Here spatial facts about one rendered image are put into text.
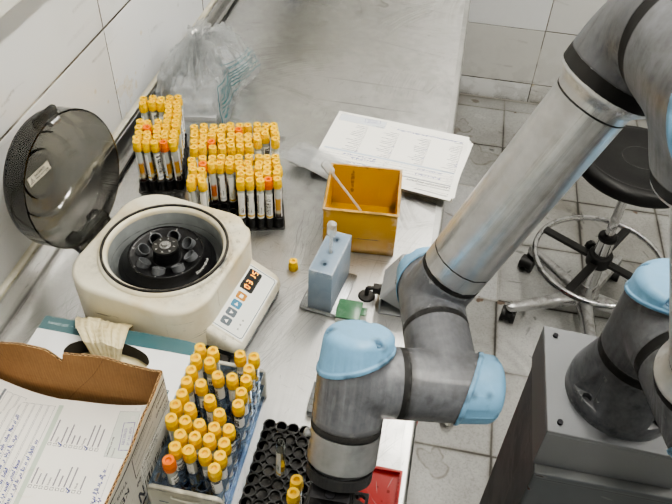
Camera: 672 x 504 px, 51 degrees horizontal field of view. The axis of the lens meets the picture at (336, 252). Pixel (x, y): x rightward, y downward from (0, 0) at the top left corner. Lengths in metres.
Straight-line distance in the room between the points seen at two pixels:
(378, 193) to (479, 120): 1.98
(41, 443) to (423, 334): 0.53
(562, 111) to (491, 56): 2.71
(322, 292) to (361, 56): 0.87
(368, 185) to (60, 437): 0.69
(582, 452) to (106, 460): 0.63
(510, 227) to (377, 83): 1.07
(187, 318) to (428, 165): 0.65
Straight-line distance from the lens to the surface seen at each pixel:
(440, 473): 2.05
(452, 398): 0.73
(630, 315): 0.93
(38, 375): 1.06
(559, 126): 0.69
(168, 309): 1.06
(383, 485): 1.01
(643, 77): 0.58
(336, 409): 0.72
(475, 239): 0.75
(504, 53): 3.38
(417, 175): 1.45
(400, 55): 1.89
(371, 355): 0.69
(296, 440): 1.02
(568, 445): 1.03
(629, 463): 1.07
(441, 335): 0.76
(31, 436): 1.04
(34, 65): 1.25
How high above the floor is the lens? 1.77
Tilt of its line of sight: 44 degrees down
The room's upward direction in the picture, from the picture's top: 3 degrees clockwise
